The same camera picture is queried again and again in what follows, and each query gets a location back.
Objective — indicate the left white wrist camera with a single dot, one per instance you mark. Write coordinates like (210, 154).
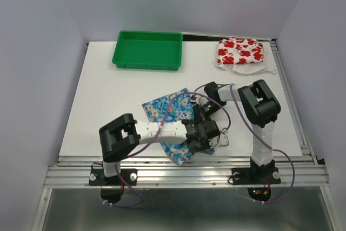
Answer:
(222, 141)

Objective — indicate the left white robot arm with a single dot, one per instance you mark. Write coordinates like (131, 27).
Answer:
(122, 135)

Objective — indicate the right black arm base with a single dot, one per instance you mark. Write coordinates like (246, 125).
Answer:
(254, 176)

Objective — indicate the blue floral skirt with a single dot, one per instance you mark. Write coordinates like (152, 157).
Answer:
(171, 108)

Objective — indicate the red poppy white skirt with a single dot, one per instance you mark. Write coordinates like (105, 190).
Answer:
(236, 51)

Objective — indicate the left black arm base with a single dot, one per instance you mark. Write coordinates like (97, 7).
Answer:
(97, 178)

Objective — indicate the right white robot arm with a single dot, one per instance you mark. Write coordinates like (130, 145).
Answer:
(261, 109)

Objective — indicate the aluminium rail frame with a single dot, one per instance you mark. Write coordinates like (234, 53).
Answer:
(196, 195)

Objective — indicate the white crumpled skirt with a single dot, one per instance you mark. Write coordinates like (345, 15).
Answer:
(248, 69)

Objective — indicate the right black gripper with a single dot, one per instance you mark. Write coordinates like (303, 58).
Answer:
(199, 116)

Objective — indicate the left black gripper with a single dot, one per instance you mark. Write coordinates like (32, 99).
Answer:
(193, 149)

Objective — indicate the green plastic tray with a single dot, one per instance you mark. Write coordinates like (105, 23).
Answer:
(148, 50)

